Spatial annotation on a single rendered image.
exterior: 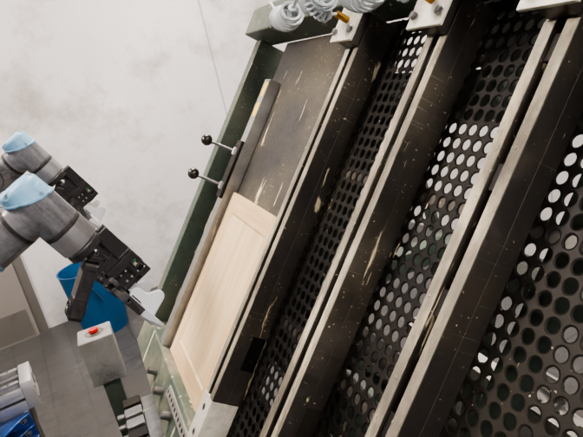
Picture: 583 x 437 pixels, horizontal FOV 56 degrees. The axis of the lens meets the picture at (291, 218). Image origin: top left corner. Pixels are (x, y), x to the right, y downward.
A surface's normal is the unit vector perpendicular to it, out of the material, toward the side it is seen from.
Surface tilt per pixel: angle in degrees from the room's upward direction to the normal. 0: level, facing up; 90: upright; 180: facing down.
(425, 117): 90
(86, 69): 90
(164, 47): 90
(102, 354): 90
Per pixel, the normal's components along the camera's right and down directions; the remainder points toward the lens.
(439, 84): 0.37, 0.22
